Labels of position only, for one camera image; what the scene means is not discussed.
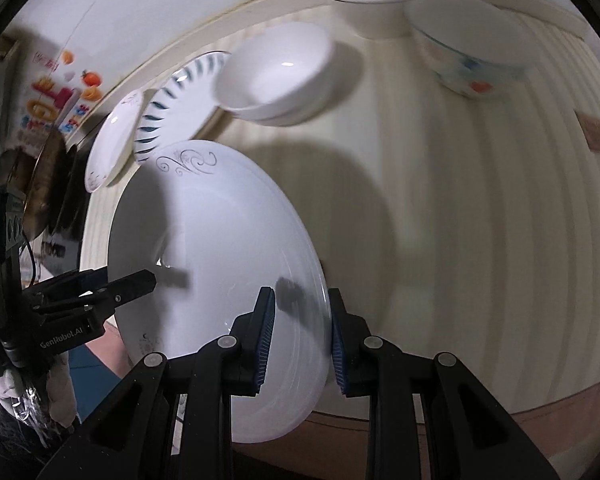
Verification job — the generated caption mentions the large white swirl plate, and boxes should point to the large white swirl plate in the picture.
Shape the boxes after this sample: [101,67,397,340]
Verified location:
[107,140,331,443]

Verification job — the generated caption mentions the white plate with red flowers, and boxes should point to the white plate with red flowers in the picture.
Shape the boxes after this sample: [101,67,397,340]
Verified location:
[84,90,144,194]

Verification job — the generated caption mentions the blue leaf pattern plate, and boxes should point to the blue leaf pattern plate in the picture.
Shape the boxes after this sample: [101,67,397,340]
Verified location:
[133,51,230,165]

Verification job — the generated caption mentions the plain white bowl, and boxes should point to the plain white bowl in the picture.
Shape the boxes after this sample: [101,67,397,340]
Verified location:
[213,22,336,126]

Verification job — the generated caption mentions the gloved left hand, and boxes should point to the gloved left hand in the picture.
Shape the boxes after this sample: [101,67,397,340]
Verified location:
[0,352,78,437]

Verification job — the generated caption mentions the colourful sticker sheet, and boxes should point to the colourful sticker sheet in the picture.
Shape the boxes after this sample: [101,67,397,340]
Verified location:
[9,47,105,156]

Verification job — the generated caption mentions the brown label on tablecloth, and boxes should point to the brown label on tablecloth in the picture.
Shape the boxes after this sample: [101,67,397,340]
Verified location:
[576,110,600,154]

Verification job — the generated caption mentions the white bowl with heart pattern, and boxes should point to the white bowl with heart pattern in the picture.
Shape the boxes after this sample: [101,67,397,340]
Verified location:
[405,0,538,100]

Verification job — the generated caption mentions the dark pans on wall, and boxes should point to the dark pans on wall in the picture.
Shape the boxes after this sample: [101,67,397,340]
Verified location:
[0,128,79,240]

